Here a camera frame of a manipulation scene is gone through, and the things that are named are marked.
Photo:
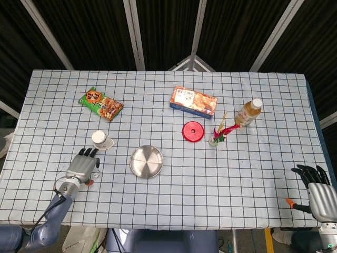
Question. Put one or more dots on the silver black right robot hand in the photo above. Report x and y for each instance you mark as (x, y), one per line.
(322, 197)

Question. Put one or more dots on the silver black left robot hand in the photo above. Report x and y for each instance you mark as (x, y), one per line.
(80, 166)

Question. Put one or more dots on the white die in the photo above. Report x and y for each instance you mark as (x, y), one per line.
(97, 176)

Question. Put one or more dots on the white paper cup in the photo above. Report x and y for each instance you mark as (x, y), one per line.
(101, 141)

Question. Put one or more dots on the blue left robot arm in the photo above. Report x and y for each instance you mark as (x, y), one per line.
(60, 208)

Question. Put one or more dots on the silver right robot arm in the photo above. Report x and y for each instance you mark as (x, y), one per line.
(329, 237)

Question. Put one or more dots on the silver metal plate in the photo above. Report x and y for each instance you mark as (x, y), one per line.
(146, 162)

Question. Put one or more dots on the green snack bag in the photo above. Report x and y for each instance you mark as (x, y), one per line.
(102, 105)

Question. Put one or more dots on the tea drink bottle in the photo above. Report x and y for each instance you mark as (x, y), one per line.
(247, 114)

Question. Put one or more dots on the red plastic disc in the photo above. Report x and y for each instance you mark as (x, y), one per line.
(188, 134)

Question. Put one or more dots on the checkered tablecloth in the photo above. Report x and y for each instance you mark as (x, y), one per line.
(210, 184)

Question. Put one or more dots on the blue grey robot torso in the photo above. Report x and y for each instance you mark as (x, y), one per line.
(163, 242)

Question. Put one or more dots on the colourful feather shuttlecock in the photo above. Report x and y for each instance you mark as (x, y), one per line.
(212, 142)

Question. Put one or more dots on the blue orange biscuit box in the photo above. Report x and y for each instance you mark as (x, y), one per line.
(192, 101)

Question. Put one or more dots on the white metal frame post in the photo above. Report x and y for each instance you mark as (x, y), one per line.
(47, 31)
(9, 109)
(197, 31)
(329, 120)
(134, 34)
(276, 34)

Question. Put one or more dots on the white triangular frame brace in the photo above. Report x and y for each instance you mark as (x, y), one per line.
(184, 63)

